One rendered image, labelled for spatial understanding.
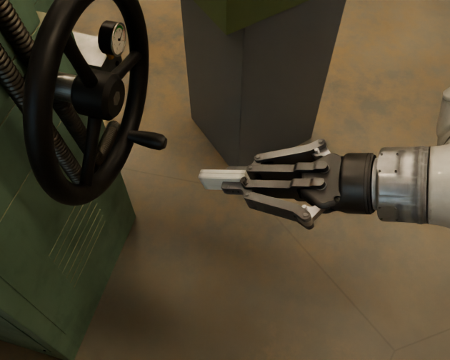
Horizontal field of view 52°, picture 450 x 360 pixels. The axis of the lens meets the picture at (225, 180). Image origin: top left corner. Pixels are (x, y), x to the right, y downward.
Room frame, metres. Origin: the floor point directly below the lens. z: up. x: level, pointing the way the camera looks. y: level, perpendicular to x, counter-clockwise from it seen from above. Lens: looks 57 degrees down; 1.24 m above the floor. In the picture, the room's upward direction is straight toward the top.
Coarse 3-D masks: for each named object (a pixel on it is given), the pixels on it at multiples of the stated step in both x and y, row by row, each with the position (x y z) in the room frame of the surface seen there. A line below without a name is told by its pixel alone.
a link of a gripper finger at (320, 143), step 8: (312, 144) 0.37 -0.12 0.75; (320, 144) 0.37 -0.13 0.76; (272, 152) 0.37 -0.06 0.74; (280, 152) 0.37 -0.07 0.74; (288, 152) 0.37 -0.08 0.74; (296, 152) 0.36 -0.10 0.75; (304, 152) 0.36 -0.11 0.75; (312, 152) 0.36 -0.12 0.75; (256, 160) 0.36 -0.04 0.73; (264, 160) 0.36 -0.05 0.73; (272, 160) 0.36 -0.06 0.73; (280, 160) 0.36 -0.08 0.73; (288, 160) 0.36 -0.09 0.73; (296, 160) 0.36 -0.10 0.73; (304, 160) 0.36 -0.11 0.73; (312, 160) 0.36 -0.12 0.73
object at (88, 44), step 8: (80, 40) 0.73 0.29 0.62; (88, 40) 0.73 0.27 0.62; (96, 40) 0.73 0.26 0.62; (80, 48) 0.71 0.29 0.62; (88, 48) 0.71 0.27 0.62; (96, 48) 0.71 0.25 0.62; (88, 56) 0.69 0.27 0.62; (96, 56) 0.69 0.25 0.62; (104, 56) 0.69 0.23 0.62; (120, 56) 0.73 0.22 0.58; (96, 64) 0.66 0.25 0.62; (104, 64) 0.67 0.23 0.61; (112, 64) 0.70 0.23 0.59
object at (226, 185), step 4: (224, 184) 0.34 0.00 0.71; (228, 184) 0.33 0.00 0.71; (232, 184) 0.33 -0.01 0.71; (236, 184) 0.33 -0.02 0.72; (240, 184) 0.33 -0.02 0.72; (224, 188) 0.33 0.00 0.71; (228, 188) 0.33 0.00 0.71; (232, 188) 0.33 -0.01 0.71; (236, 188) 0.33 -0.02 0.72; (240, 188) 0.32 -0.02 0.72; (224, 192) 0.33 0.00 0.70; (228, 192) 0.33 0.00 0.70; (232, 192) 0.33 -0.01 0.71; (236, 192) 0.32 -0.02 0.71; (240, 192) 0.32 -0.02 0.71; (248, 204) 0.30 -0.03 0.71; (252, 204) 0.30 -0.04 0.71
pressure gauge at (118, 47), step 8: (104, 24) 0.69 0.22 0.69; (112, 24) 0.69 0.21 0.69; (120, 24) 0.71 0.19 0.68; (104, 32) 0.68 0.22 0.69; (112, 32) 0.67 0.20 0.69; (120, 32) 0.70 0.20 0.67; (104, 40) 0.67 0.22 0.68; (112, 40) 0.66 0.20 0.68; (104, 48) 0.66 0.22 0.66; (112, 48) 0.66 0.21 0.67; (120, 48) 0.69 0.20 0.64; (112, 56) 0.69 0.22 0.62
